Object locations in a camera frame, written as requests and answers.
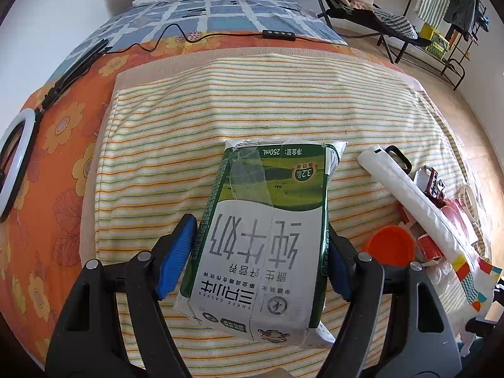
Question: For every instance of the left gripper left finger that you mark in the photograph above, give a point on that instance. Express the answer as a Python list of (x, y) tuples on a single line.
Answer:
[(87, 340)]

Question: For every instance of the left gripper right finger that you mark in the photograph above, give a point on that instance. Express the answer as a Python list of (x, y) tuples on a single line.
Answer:
[(419, 341)]

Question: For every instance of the orange plastic cup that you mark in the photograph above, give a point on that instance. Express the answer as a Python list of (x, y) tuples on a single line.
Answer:
[(391, 245)]

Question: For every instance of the white colourful paper wrapper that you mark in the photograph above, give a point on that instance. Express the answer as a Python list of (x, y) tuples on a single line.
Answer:
[(477, 277)]

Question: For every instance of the white silicone wristband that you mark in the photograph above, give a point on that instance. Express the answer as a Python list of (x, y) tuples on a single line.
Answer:
[(468, 202)]

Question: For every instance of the green white milk carton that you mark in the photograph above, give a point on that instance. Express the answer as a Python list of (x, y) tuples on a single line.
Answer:
[(258, 269)]

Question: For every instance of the red tissue box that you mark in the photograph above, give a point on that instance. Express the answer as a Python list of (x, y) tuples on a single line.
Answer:
[(426, 249)]

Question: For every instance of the brown chocolate bar wrapper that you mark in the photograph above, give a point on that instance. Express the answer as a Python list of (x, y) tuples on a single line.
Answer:
[(428, 181)]

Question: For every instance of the orange floral bedsheet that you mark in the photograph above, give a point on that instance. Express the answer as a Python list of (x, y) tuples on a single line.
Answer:
[(40, 239)]

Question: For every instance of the pink beige towel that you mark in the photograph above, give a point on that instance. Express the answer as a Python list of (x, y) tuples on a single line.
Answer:
[(163, 135)]

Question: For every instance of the black clothes rack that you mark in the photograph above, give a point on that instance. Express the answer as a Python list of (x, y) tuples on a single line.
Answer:
[(452, 67)]

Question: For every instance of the yellow crate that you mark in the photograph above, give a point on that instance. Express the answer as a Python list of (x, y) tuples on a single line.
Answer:
[(439, 45)]

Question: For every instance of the black tripod stand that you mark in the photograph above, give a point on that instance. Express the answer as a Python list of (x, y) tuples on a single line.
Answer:
[(75, 71)]

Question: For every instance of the black folding chair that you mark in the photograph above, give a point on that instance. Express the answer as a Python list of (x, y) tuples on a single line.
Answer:
[(394, 44)]

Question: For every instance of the striped garment on chair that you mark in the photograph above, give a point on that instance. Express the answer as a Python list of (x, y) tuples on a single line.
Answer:
[(397, 23)]

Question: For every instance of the dark hanging jacket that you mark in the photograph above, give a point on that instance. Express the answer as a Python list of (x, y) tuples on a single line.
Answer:
[(460, 14)]

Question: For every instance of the blue checked bedsheet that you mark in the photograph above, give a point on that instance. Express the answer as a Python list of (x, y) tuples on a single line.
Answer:
[(145, 23)]

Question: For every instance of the white ring light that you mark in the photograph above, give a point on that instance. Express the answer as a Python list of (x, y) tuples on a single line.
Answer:
[(16, 148)]

